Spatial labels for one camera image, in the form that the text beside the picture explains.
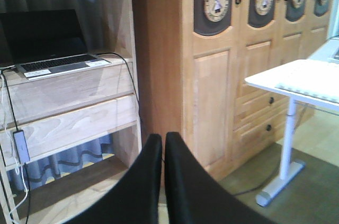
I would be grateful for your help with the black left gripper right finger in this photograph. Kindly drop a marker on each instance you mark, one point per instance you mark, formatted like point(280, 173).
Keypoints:
point(193, 196)

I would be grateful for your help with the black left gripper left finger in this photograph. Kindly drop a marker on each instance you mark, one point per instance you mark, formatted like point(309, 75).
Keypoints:
point(134, 199)

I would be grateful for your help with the wooden shelf desk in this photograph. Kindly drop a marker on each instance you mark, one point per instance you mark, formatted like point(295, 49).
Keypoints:
point(82, 128)

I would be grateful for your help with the grey usb hub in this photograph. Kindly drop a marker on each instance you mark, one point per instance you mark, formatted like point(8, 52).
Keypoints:
point(21, 146)

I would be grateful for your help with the wooden wardrobe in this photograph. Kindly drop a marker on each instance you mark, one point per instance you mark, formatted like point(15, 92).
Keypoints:
point(193, 57)

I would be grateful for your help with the grey laptop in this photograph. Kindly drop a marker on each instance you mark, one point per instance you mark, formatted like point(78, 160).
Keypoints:
point(46, 43)

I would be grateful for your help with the white height-adjustable desk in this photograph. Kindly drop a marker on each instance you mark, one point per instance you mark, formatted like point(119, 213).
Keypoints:
point(304, 81)

